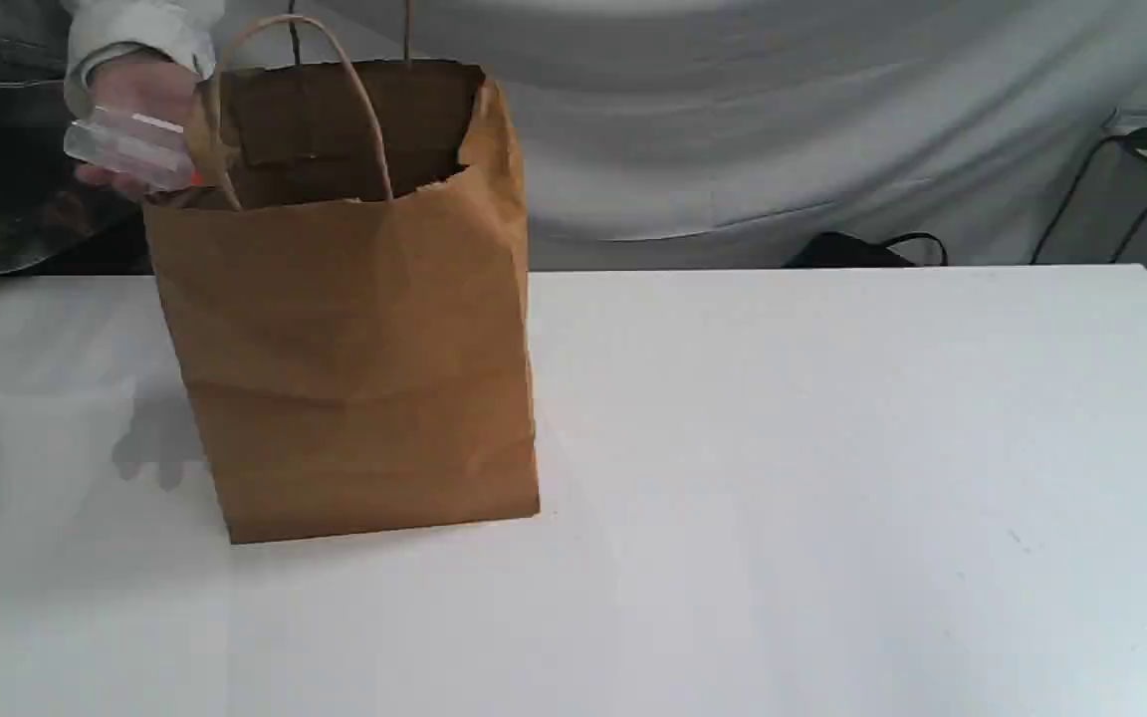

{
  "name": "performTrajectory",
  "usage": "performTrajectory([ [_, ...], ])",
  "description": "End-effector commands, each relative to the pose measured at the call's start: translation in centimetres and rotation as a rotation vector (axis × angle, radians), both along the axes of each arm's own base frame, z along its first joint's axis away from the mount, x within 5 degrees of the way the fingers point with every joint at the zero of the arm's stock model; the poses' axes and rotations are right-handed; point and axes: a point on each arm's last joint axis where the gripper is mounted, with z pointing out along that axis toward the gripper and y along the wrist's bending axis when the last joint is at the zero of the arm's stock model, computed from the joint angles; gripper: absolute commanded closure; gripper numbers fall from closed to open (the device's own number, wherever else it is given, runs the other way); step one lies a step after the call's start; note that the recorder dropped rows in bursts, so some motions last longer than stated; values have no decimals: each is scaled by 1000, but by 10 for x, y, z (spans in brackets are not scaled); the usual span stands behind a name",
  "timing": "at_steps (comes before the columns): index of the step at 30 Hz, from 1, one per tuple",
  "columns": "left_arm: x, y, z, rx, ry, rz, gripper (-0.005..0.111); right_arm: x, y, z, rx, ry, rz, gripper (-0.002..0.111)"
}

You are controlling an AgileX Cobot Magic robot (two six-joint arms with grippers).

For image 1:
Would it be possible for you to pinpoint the black object behind table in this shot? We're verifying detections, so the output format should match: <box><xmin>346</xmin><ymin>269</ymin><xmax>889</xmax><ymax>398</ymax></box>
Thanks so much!
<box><xmin>783</xmin><ymin>232</ymin><xmax>950</xmax><ymax>271</ymax></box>

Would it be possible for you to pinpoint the clear tube with orange cap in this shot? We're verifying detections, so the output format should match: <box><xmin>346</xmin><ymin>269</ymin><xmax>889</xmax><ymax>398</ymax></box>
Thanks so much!
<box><xmin>63</xmin><ymin>108</ymin><xmax>203</xmax><ymax>192</ymax></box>

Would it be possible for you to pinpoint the brown paper bag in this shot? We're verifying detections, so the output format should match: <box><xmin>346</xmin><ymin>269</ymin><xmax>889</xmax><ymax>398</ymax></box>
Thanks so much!
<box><xmin>142</xmin><ymin>13</ymin><xmax>541</xmax><ymax>545</ymax></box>

